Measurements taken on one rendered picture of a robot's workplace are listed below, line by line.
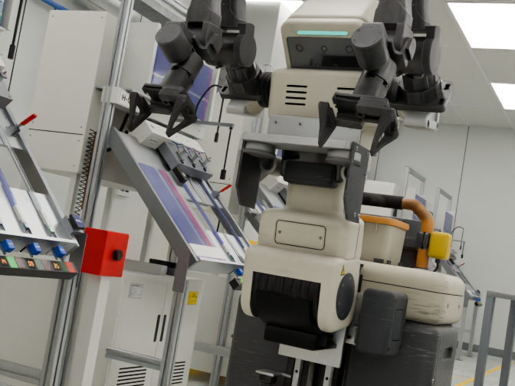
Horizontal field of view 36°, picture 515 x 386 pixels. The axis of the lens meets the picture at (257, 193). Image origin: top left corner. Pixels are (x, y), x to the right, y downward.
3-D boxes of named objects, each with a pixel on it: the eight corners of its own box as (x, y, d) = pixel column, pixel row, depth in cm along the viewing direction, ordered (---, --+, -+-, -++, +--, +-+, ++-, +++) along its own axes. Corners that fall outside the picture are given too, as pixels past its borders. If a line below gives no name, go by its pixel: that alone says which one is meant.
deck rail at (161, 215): (188, 270, 313) (199, 261, 312) (185, 270, 312) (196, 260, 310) (105, 136, 339) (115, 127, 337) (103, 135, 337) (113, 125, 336)
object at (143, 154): (215, 214, 387) (223, 207, 385) (142, 195, 327) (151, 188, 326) (182, 162, 398) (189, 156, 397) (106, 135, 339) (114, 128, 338)
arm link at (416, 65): (436, 67, 167) (411, 66, 170) (431, 26, 160) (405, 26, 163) (424, 94, 162) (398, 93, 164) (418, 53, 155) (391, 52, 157)
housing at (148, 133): (184, 170, 397) (205, 152, 394) (130, 152, 353) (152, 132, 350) (176, 158, 400) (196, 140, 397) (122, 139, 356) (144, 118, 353)
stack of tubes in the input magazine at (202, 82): (204, 122, 395) (213, 70, 397) (149, 96, 349) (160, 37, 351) (182, 119, 400) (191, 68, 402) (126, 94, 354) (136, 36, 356)
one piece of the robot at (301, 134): (257, 210, 186) (272, 120, 188) (368, 226, 173) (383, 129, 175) (224, 201, 172) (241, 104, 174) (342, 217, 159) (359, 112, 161)
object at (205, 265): (256, 277, 373) (267, 268, 371) (188, 270, 313) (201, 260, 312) (254, 276, 373) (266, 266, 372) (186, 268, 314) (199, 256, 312)
